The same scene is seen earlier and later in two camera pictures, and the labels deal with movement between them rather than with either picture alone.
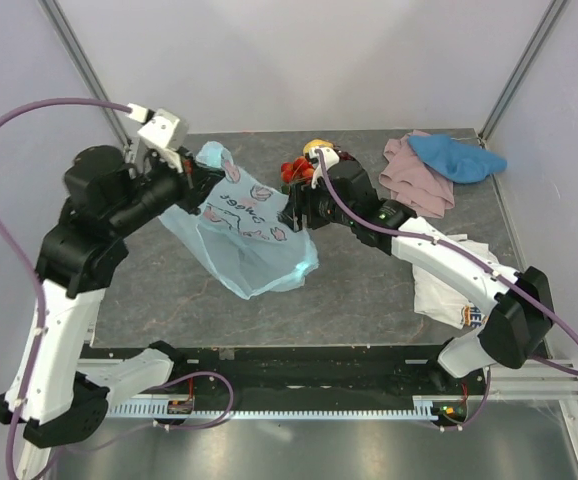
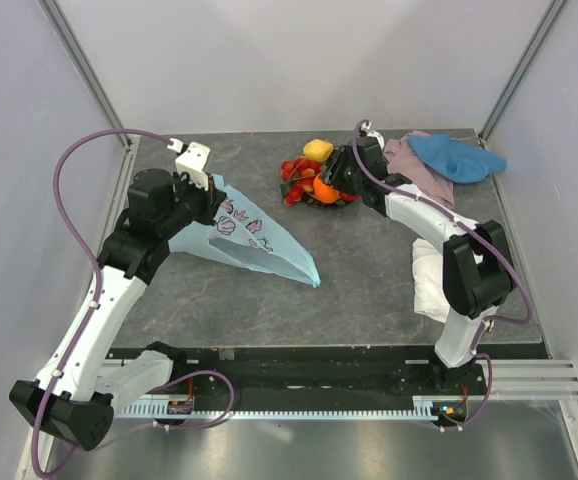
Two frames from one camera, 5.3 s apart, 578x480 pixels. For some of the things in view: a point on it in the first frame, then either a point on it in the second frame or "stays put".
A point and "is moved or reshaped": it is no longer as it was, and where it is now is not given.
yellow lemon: [317, 143] stays put
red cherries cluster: [299, 171] stays put
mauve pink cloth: [412, 182] stays put
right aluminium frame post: [550, 14] stays put
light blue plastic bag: [240, 236] is moved or reshaped
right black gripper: [302, 195] -> [333, 174]
